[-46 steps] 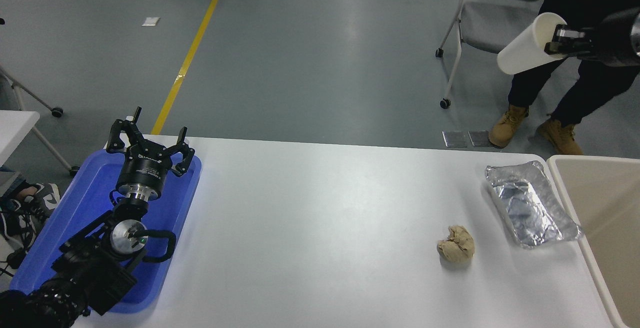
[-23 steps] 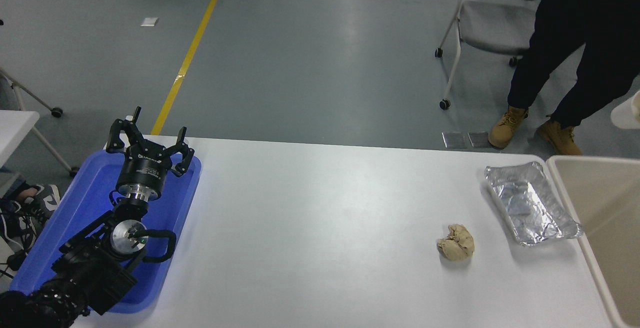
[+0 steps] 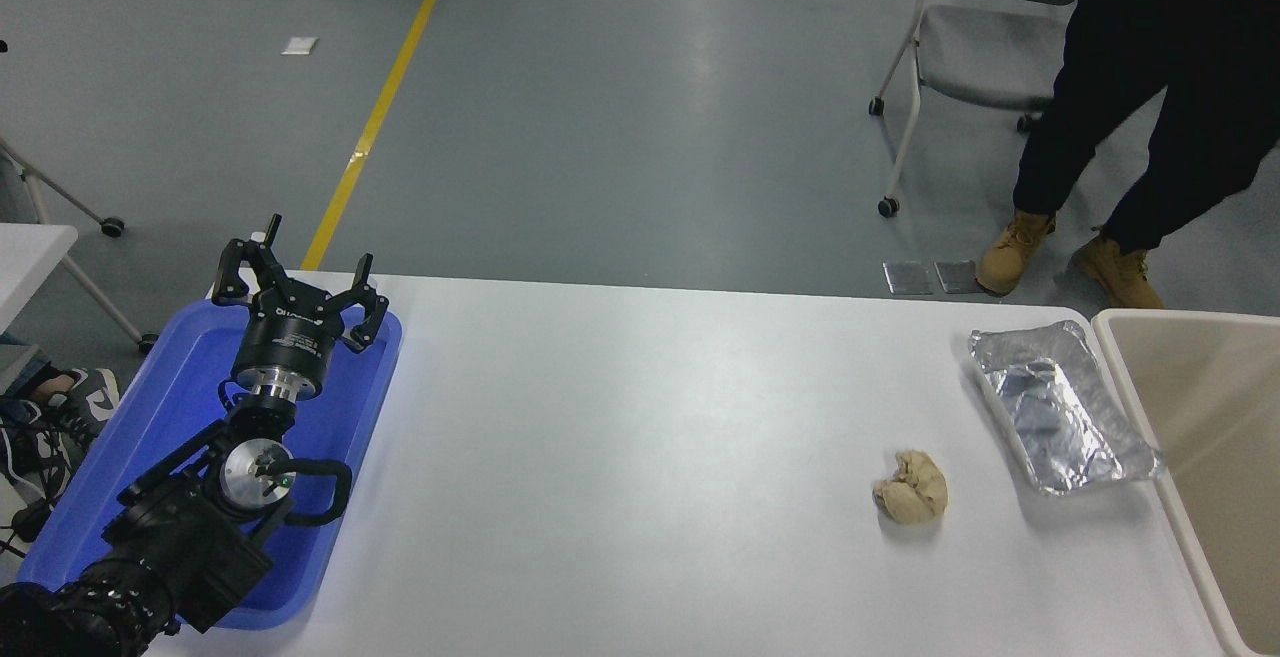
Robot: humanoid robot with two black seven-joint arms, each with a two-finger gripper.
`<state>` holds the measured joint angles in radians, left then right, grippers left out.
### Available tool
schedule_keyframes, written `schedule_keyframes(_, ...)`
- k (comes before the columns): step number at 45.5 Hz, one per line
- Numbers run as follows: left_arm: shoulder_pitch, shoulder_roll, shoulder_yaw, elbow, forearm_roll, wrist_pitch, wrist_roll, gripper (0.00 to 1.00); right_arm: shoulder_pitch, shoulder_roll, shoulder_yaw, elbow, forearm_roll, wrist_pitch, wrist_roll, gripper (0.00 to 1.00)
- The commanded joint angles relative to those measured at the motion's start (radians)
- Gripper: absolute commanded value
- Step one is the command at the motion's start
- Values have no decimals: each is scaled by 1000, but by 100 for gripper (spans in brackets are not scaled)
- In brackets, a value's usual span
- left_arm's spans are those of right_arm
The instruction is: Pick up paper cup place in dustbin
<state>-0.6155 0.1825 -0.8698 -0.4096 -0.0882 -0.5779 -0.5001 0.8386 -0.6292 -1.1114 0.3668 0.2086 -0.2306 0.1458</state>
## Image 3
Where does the white table with caster legs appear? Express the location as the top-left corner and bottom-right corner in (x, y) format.
(0, 137), (161, 355)

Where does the large pale bin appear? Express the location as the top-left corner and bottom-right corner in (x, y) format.
(1090, 310), (1280, 657)

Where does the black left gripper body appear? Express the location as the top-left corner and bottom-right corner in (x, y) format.
(231, 299), (346, 384)

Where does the person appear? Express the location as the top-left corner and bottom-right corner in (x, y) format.
(0, 332), (122, 458)
(975, 0), (1280, 311)

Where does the black cable bundle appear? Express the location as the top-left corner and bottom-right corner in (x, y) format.
(0, 407), (63, 556)

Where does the crumpled tan paper ball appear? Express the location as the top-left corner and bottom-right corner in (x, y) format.
(872, 450), (949, 525)

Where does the blue plastic tray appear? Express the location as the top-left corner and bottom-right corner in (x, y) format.
(17, 299), (404, 630)

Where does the grey chair on casters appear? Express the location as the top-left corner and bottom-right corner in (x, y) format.
(870, 0), (1103, 220)

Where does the silver foil tray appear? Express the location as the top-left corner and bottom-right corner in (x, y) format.
(968, 320), (1167, 496)

